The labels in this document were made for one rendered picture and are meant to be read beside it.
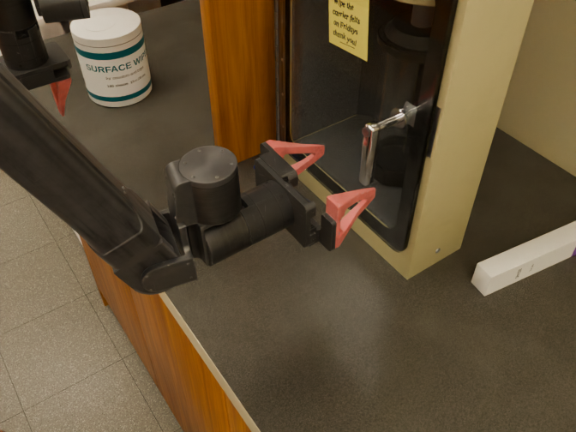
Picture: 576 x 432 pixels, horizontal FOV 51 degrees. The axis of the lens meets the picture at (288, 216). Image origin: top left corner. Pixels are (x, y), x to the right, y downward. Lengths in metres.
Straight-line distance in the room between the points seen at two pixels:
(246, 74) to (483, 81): 0.41
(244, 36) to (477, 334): 0.55
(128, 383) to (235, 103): 1.14
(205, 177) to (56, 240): 1.83
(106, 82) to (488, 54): 0.75
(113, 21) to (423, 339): 0.81
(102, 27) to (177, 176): 0.67
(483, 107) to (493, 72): 0.05
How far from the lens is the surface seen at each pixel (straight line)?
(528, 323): 0.89
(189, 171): 0.58
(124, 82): 1.22
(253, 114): 1.03
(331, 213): 0.64
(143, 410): 1.87
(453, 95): 0.69
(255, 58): 0.98
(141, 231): 0.58
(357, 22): 0.75
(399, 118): 0.73
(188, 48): 1.42
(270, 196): 0.65
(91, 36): 1.19
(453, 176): 0.79
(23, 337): 2.13
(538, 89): 1.17
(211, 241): 0.62
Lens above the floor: 1.61
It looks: 44 degrees down
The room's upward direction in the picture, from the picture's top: straight up
